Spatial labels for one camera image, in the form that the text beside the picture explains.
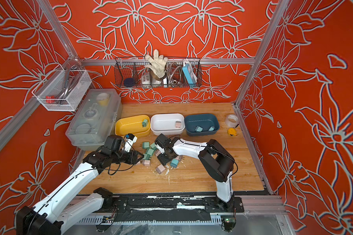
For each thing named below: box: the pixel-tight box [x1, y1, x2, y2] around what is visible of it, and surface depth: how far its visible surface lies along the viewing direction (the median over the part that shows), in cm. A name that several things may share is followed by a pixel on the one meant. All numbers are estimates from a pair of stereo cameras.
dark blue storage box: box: [184, 113, 220, 137], surface depth 105 cm
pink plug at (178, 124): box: [175, 120, 182, 129], surface depth 106 cm
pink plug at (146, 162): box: [142, 159, 151, 166], surface depth 87 cm
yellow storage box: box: [114, 115, 151, 138], surface depth 107 cm
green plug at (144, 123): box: [142, 118, 149, 128], surface depth 106 cm
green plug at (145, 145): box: [142, 141, 151, 150], surface depth 95 cm
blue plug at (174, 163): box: [170, 158, 179, 168], surface depth 87 cm
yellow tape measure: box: [227, 127, 238, 137], surface depth 102 cm
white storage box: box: [150, 113, 186, 136], surface depth 108 cm
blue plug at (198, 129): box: [193, 125, 204, 133], surface depth 102 cm
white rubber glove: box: [144, 48, 169, 78], surface depth 92 cm
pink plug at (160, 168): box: [155, 163, 166, 175], surface depth 85 cm
